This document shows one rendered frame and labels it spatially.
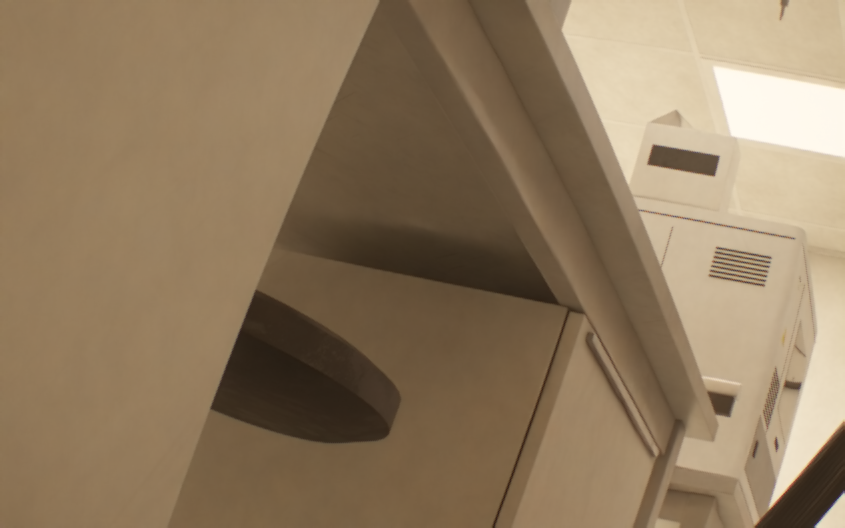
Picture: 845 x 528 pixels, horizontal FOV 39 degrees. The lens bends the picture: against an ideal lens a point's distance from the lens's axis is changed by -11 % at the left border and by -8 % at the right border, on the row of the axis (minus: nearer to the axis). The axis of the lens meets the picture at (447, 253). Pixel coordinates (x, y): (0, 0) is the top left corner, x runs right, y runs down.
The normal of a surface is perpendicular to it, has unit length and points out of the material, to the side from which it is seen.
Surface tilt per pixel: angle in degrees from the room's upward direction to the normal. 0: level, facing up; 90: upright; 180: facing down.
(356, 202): 180
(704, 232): 90
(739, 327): 90
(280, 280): 90
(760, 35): 180
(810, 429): 90
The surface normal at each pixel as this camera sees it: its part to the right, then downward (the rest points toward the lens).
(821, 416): -0.32, -0.44
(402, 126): -0.33, 0.88
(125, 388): 0.89, 0.17
